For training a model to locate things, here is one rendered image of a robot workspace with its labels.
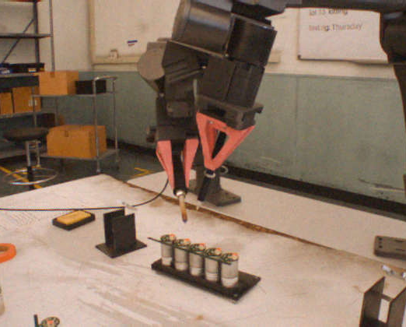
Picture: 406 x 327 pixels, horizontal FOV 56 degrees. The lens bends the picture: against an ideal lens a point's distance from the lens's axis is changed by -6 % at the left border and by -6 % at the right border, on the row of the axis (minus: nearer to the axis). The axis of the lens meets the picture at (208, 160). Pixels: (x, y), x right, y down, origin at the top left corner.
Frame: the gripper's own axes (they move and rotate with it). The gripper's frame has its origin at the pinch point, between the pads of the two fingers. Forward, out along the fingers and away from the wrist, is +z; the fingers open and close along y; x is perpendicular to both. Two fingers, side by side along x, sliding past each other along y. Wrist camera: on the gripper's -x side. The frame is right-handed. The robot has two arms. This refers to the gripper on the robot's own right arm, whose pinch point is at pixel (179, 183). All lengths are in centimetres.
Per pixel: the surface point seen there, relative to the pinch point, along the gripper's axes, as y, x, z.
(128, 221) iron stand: -8.9, 5.8, 5.2
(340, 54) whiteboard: 148, 181, -131
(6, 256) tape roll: -30.5, 5.9, 10.2
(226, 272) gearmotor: 4.5, -10.1, 15.1
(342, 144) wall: 153, 212, -68
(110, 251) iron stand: -12.5, 6.9, 10.3
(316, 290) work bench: 18.3, -8.5, 19.2
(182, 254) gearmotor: -0.9, -5.2, 12.0
